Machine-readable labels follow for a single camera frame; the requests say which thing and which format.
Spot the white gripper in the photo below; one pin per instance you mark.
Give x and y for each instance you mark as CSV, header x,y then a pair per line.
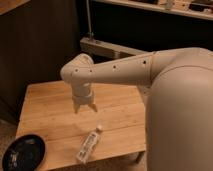
x,y
82,94

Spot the clear plastic bottle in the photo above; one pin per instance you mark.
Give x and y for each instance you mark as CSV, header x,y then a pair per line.
x,y
88,145

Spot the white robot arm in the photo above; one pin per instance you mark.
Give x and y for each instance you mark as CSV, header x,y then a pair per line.
x,y
140,69

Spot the black ceramic bowl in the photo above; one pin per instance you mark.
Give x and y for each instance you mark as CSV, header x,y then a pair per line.
x,y
24,154

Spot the wooden table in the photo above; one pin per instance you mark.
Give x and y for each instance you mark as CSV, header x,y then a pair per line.
x,y
48,112

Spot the grey metal beam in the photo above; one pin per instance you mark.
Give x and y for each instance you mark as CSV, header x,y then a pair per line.
x,y
106,49

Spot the metal pole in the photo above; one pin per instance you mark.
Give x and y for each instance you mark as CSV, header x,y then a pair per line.
x,y
90,31

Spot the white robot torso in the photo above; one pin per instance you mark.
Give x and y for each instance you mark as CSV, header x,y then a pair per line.
x,y
179,111

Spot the wooden shelf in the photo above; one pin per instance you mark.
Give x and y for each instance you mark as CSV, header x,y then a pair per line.
x,y
157,8

